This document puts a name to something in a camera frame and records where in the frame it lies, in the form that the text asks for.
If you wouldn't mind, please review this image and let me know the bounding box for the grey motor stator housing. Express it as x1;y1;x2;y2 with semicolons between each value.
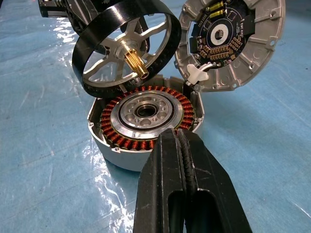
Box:
87;75;207;173

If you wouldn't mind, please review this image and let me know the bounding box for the grey motor cover circuit board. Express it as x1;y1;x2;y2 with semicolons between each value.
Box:
173;0;286;92

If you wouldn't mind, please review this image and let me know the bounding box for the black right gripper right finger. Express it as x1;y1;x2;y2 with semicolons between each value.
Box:
174;130;253;233

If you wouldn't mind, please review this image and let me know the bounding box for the black rotor ring brass shaft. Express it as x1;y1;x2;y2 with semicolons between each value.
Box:
72;0;182;99

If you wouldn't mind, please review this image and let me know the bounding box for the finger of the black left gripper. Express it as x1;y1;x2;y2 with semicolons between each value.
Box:
135;14;151;58
63;0;105;36

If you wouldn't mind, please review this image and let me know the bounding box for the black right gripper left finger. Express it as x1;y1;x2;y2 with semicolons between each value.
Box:
132;128;195;233

